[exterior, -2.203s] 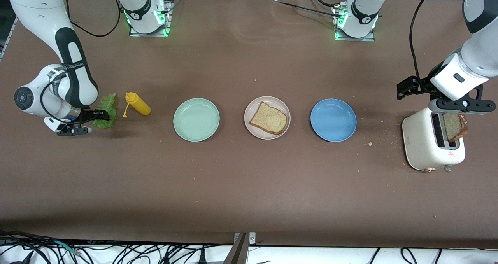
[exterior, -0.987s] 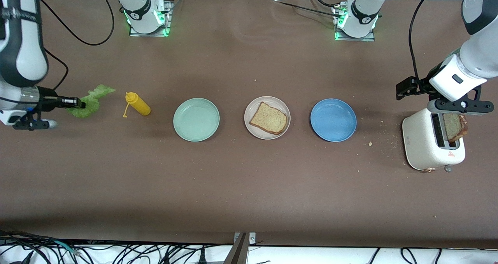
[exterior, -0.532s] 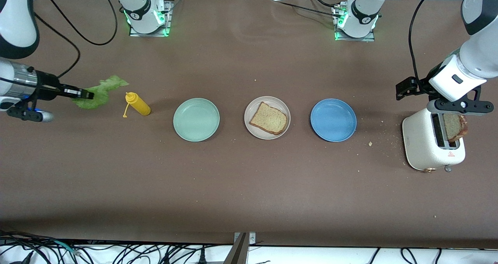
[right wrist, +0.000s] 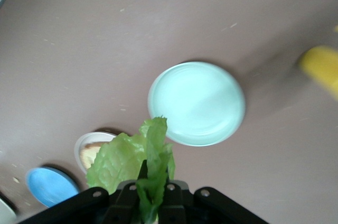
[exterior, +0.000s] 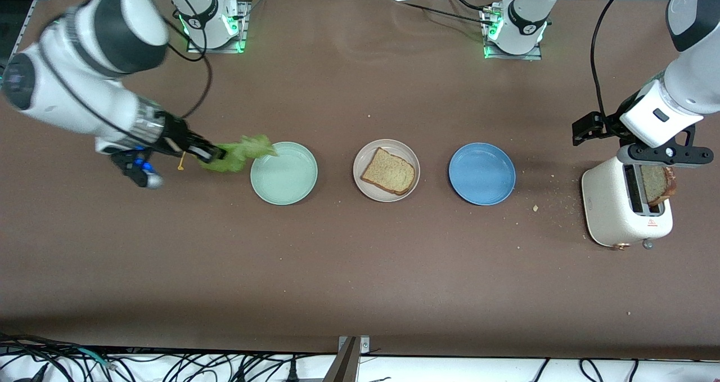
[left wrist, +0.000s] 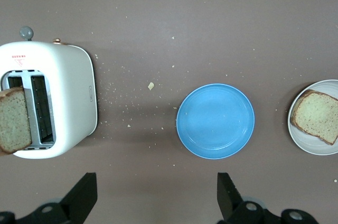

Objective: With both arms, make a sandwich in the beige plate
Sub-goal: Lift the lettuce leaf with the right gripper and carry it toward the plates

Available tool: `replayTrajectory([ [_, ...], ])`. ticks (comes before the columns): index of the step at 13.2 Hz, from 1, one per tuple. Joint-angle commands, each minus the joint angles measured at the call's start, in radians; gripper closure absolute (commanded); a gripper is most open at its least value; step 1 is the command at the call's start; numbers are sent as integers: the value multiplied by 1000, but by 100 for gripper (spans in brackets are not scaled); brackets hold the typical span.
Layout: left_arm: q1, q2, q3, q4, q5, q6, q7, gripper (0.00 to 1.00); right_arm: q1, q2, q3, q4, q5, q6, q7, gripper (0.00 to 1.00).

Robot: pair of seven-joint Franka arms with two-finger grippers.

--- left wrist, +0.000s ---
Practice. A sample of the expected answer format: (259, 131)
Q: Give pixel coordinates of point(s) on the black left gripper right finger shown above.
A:
(229, 203)

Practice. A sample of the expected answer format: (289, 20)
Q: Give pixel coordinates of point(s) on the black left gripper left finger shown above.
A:
(76, 203)

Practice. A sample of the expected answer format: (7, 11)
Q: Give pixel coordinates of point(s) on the brown crust bread slice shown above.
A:
(13, 121)
(317, 115)

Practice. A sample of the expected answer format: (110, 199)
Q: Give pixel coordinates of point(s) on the blue round plate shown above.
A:
(215, 121)

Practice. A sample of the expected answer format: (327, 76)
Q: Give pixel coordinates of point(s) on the beige round plate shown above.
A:
(314, 148)

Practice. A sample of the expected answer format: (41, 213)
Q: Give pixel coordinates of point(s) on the white two-slot toaster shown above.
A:
(71, 76)

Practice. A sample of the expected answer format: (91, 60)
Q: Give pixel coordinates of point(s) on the pale bread crumb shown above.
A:
(150, 86)

